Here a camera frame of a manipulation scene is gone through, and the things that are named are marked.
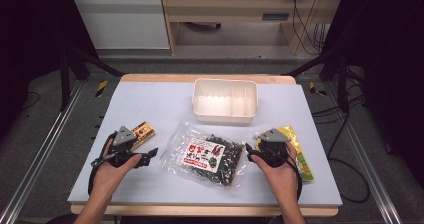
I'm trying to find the light wooden desk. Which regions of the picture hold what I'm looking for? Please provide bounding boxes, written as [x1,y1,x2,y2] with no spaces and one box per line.
[159,0,348,56]

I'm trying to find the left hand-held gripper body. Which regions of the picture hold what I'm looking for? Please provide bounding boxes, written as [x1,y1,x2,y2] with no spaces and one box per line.
[90,125,151,169]

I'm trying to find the white cabinet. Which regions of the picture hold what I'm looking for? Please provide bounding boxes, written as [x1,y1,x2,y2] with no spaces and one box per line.
[66,0,171,50]

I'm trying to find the bundle of hanging black cables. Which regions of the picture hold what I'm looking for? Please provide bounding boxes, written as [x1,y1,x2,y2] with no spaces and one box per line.
[291,0,332,56]

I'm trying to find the person's left hand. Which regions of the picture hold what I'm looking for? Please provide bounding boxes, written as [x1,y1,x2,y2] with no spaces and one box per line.
[91,137,143,198]

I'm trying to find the right hand-held gripper cable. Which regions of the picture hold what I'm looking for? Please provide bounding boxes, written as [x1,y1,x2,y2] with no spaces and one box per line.
[279,148,304,202]

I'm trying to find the small brown box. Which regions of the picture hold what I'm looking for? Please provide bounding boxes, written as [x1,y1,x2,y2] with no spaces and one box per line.
[129,121,157,152]

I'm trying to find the yellow and black tape piece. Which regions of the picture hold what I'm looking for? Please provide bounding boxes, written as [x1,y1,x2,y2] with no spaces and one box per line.
[308,81,328,97]
[95,79,109,98]

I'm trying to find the white table mat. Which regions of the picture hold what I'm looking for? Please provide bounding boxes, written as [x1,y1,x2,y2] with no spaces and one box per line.
[67,81,343,207]

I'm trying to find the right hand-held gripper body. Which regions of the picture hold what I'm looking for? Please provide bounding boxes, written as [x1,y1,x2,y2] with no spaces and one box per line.
[255,127,292,169]

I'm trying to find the clear bag of dark snacks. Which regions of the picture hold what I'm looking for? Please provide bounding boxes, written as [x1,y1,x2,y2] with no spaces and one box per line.
[159,120,249,189]

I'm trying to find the black metal stand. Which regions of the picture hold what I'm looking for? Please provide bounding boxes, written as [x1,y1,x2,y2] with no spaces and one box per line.
[59,47,125,112]
[285,47,352,115]

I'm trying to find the black curtain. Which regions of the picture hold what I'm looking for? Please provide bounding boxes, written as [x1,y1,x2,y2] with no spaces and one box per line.
[0,0,100,142]
[328,0,424,188]

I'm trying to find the thin black floor cable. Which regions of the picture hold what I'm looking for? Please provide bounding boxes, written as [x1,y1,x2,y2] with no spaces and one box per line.
[21,90,41,111]

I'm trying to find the white plastic bin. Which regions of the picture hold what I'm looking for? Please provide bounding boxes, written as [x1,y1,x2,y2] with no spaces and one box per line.
[191,78,259,125]

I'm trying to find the person's right hand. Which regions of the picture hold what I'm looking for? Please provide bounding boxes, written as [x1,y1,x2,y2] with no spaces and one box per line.
[249,141,300,202]

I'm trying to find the yellow spout pouch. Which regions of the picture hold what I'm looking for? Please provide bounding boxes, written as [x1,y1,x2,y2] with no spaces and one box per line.
[254,125,315,182]

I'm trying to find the metal floor rail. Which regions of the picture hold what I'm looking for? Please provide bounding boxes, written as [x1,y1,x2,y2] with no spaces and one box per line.
[323,83,404,224]
[0,79,85,224]

